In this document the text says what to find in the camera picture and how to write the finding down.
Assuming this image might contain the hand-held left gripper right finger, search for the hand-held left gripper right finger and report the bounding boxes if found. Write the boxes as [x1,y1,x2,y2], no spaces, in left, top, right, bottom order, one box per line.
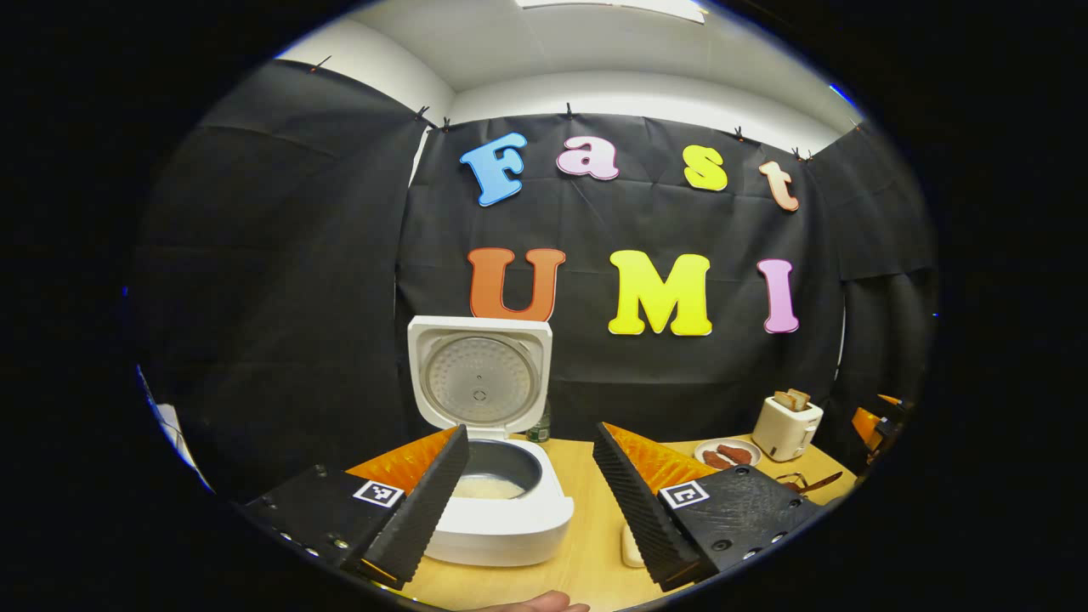
[592,422,824,593]

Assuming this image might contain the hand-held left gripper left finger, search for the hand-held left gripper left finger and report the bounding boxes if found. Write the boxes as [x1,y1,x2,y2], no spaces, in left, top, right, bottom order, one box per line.
[242,424,471,590]

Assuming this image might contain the white rice cooker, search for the white rice cooker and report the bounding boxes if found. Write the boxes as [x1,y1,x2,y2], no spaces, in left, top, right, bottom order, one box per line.
[406,314,575,568]

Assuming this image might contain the white toaster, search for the white toaster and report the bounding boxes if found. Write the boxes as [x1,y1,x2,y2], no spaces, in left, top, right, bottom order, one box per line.
[752,393,824,462]

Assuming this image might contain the white round plate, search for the white round plate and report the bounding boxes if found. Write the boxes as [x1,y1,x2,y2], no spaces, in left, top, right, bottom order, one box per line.
[694,438,762,470]

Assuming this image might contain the large ceiling light panel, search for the large ceiling light panel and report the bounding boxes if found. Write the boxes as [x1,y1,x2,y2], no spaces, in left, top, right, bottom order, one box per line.
[518,0,706,24]

